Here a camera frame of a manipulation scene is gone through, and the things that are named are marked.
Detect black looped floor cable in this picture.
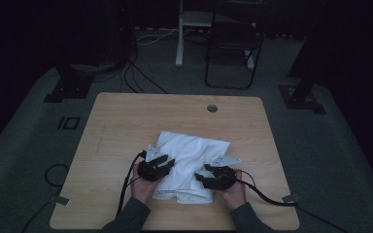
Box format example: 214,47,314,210
44,163,70,188

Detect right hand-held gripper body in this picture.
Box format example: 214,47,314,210
202,154,242,191

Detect white metal stand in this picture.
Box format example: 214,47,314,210
175,0,255,71

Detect left hand-held gripper cable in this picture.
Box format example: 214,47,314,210
116,150,148,217

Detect white floor cable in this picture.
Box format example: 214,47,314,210
135,26,180,46

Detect hand-held gripper cable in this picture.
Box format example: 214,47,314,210
116,150,148,217
239,169,349,233

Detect black stand with base plate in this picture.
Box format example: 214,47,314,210
43,63,95,104
278,0,327,116

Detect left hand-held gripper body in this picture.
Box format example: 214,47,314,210
136,144,171,183

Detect grey tape piece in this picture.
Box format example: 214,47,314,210
281,193,300,205
50,195,70,207

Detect white cloth shorts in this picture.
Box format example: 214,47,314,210
152,130,231,205

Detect right hand-held gripper cable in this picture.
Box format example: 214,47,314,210
239,169,349,233

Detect black folding chair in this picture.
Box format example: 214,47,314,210
204,13,264,91

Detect dark stand with round base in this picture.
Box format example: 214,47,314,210
70,0,136,75

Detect black floor cables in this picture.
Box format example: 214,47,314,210
119,57,170,95

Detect person's right hand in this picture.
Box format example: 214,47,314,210
218,170,248,212

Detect person's left hand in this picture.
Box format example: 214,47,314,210
130,164,162,205

